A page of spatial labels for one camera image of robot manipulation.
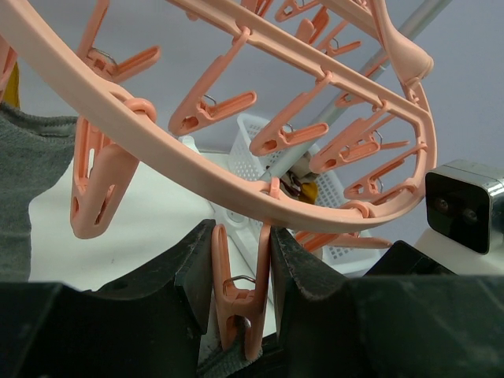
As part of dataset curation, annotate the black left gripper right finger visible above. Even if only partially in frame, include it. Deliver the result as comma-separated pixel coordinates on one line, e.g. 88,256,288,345
269,228,503,377

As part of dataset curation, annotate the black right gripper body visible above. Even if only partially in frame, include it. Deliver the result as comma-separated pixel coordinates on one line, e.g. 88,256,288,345
365,240,456,276

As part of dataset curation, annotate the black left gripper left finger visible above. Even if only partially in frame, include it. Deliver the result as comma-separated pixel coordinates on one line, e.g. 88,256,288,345
1,220,216,377

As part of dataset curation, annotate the grey sock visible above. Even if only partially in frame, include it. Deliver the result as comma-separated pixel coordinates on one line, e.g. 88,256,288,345
196,314,285,377
1,102,77,282

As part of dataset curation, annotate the pink round clip hanger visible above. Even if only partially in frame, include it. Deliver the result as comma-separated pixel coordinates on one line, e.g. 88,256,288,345
1,1,422,361

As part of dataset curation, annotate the mustard brown striped sock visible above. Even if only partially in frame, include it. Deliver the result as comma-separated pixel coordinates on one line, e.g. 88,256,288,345
3,64,20,109

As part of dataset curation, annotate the white drying rack stand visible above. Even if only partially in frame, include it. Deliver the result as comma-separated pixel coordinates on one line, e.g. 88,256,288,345
169,1,437,233

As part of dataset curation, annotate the white plastic basket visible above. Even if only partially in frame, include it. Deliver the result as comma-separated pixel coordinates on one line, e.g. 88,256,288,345
228,113,385,276

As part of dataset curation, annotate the beige sock in basket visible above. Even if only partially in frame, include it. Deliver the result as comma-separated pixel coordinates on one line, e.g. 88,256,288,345
280,152,318,192

